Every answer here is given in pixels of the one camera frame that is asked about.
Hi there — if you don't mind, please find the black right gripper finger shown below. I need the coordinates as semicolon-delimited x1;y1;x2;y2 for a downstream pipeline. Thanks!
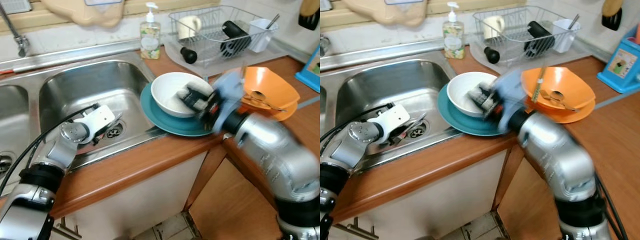
470;91;494;111
175;93;207;112
182;84;214;101
477;82;499;99

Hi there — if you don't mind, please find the white ceramic bowl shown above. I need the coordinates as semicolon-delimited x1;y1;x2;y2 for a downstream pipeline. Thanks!
150;72;215;118
446;71;501;118

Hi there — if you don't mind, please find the teal plate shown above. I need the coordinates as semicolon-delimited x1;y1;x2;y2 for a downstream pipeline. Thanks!
437;82;516;137
140;81;217;137

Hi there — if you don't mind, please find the grey drip tray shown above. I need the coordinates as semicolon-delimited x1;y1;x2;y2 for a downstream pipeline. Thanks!
164;40;301;71
468;40;602;74

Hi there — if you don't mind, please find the stainless steel sink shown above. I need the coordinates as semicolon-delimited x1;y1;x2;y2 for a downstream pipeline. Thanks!
320;39;468;175
0;39;171;187

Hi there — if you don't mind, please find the metal spoon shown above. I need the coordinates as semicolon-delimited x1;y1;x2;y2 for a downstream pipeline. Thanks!
249;90;289;112
542;90;582;112

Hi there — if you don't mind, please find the white cabinet orange countertop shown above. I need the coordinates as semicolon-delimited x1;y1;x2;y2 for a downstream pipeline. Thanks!
47;50;321;240
330;50;640;240

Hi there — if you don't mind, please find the floral soap pump bottle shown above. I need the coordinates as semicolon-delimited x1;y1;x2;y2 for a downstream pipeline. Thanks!
442;1;465;60
140;2;162;60

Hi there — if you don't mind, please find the cream ceramic mug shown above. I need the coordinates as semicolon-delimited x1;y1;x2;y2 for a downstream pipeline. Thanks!
178;15;202;40
482;15;506;40

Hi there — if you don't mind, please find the black thermos bottle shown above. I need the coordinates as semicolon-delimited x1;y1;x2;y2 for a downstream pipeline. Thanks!
523;20;556;58
220;20;252;58

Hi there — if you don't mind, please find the orange plastic bowl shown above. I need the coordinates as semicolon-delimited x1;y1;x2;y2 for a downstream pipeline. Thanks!
521;66;596;112
239;66;301;109

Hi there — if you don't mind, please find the white plastic utensil cup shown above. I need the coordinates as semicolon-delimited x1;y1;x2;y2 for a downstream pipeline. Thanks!
248;18;274;53
552;18;577;53

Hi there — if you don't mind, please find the blue printed box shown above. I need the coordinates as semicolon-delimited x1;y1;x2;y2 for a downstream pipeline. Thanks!
597;22;640;95
294;47;321;94

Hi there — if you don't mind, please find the beige hanging cloth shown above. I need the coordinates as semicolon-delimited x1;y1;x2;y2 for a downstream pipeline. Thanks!
40;0;124;28
342;0;429;28

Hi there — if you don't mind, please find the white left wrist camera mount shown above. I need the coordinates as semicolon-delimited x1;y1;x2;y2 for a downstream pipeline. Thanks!
80;104;117;132
367;102;411;133

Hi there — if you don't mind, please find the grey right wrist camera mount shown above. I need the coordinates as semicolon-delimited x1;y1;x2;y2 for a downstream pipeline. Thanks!
212;70;245;119
492;70;526;119

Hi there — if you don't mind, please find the white wire dish rack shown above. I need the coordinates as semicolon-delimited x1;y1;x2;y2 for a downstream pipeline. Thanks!
168;5;279;56
472;5;583;56

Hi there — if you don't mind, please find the metal cabinet handle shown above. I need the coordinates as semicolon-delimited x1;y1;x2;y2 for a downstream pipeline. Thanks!
52;219;84;240
345;217;379;240

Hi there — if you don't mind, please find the black wooden-handled hanging utensil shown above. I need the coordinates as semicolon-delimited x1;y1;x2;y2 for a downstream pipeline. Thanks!
298;0;321;31
601;0;625;32

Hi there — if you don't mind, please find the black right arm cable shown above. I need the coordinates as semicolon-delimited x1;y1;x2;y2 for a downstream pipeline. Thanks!
594;172;627;240

